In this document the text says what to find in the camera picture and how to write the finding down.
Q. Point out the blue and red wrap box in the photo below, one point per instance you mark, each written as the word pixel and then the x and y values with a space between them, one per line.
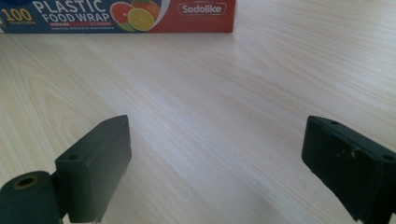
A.
pixel 124 15

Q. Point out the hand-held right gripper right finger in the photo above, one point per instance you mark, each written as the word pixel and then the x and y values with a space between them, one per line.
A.
pixel 348 161

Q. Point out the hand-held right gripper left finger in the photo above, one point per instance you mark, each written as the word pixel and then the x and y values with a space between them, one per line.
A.
pixel 93 165

